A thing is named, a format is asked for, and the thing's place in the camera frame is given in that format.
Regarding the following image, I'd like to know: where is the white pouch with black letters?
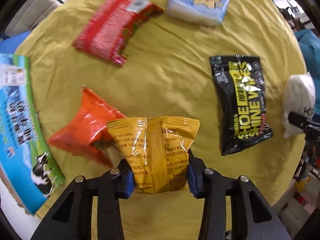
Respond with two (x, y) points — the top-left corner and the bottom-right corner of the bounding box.
(281, 72), (316, 138)

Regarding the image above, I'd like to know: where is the yellow snack packet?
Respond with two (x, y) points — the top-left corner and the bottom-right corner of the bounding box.
(106, 116), (200, 194)

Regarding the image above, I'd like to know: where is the orange snack packet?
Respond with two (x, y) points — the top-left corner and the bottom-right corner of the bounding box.
(48, 86), (126, 167)

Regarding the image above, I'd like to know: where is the black shoe wipes pack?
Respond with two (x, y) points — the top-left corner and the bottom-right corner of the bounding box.
(209, 55), (273, 156)

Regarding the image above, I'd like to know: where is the blue tissue pack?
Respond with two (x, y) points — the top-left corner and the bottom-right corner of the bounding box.
(167, 0), (230, 27)

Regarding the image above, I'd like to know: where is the red snack packet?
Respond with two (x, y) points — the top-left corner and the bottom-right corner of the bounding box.
(73, 0), (164, 66)

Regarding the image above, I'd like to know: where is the teal bean bag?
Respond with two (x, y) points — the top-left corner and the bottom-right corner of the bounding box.
(295, 29), (319, 120)

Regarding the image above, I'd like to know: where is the cardboard box with cow print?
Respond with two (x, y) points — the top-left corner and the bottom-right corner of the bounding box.
(1, 53), (65, 215)

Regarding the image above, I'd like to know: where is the yellow tablecloth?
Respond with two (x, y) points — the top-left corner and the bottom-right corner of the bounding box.
(15, 0), (308, 240)

